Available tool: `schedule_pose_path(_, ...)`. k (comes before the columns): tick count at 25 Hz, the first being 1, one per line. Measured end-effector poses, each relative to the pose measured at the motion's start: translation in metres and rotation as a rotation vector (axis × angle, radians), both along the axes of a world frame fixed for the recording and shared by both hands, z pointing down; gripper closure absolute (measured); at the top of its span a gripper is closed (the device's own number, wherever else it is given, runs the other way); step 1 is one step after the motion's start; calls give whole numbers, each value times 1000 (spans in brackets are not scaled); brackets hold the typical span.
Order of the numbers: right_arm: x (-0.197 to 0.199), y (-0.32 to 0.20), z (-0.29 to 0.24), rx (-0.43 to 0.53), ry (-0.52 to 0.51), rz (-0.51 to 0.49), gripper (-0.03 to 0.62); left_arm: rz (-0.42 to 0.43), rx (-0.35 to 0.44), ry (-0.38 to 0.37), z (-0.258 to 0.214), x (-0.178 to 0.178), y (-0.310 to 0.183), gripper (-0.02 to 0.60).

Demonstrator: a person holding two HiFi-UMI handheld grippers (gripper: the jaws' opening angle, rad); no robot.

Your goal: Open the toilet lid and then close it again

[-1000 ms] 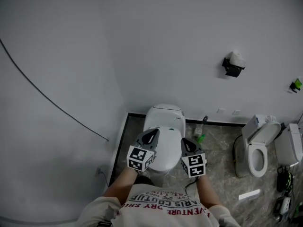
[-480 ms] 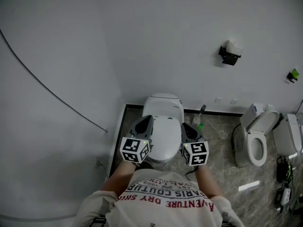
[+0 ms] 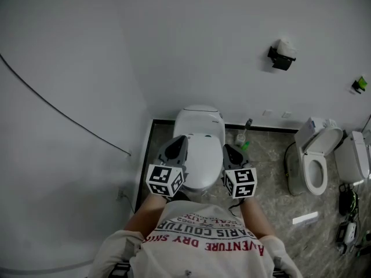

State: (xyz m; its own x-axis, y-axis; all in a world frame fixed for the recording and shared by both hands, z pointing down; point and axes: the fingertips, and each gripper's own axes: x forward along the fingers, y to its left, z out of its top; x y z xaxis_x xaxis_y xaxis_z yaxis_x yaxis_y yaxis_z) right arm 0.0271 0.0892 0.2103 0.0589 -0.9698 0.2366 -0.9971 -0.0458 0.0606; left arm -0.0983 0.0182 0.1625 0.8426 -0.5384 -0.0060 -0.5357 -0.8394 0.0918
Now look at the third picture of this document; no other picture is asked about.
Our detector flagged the white toilet with boxy tank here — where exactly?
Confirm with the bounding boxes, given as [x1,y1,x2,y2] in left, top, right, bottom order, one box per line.
[285,116,344,196]

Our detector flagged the white round smart toilet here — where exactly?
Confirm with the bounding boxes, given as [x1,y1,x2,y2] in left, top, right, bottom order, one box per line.
[173,104,226,193]

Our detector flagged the person's right forearm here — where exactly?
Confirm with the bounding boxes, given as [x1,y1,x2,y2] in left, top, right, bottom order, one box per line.
[239,197,276,240]

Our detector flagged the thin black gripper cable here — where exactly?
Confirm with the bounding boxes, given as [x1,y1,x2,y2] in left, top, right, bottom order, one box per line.
[228,197,244,214]

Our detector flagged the grey harness strap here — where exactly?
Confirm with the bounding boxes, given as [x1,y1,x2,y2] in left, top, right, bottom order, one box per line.
[111,261,131,278]
[272,255,284,278]

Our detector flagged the black pouch with green cord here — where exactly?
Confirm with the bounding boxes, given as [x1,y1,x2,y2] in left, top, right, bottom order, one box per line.
[339,184,359,215]

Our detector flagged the person's black trousers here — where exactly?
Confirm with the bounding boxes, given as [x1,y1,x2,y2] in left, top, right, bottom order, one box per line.
[170,189,192,204]

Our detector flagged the thin black wall cable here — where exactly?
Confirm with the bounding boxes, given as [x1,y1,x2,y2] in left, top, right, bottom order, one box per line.
[0,52,132,157]

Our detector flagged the person's left forearm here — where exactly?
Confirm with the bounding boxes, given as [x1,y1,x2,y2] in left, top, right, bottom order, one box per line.
[124,194,169,240]

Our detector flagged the black angle valve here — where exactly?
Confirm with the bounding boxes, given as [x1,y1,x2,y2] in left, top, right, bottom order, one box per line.
[237,118,253,140]

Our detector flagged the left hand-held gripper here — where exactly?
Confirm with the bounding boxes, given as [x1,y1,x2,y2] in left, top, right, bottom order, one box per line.
[146,135,189,198]

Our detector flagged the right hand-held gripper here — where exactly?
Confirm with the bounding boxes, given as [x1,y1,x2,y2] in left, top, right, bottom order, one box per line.
[222,144,258,199]

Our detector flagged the black hose with yellow tag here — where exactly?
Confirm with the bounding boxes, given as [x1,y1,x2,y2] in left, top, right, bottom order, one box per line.
[283,142,297,179]

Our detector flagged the white and black power adapter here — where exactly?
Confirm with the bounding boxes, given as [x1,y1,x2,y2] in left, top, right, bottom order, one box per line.
[336,221,357,246]

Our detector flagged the person's white printed t-shirt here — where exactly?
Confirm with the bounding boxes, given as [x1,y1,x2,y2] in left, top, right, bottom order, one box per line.
[88,200,304,278]

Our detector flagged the black wall shelf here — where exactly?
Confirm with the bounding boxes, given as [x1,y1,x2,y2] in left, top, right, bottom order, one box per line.
[352,79,366,94]

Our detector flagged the white toilet lid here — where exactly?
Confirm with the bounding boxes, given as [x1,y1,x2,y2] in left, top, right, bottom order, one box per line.
[181,133,221,189]

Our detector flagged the white brush holder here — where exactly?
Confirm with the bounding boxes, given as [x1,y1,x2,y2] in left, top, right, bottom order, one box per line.
[234,131,247,147]

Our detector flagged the black wall paper holder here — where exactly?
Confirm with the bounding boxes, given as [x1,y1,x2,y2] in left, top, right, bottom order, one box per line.
[268,46,297,71]

